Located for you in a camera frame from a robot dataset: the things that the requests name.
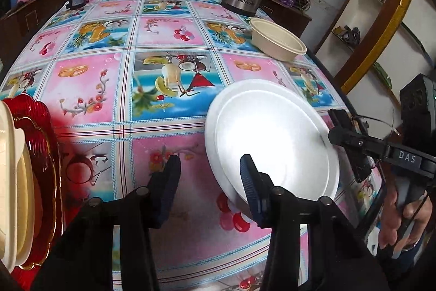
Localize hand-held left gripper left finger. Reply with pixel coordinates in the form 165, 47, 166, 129
32, 155, 183, 291

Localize dark wooden cabinet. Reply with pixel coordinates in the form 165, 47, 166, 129
0, 0, 239, 39

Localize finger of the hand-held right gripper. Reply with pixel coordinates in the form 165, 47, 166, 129
328, 109, 389, 158
351, 147, 375, 183

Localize arched wooden frame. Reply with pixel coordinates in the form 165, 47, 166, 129
313, 0, 436, 107

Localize beige ribbed bowl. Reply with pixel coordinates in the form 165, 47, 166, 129
0, 100, 36, 273
250, 17, 308, 62

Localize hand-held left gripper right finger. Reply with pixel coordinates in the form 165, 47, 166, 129
239, 155, 389, 291

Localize red glass plate with label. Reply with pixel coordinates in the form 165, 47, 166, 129
12, 117, 58, 271

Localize dark shoes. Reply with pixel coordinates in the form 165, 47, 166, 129
335, 26, 361, 45

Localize printed fruit tablecloth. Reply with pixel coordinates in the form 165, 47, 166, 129
0, 0, 385, 291

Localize person's right hand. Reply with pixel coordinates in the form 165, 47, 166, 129
378, 189, 433, 256

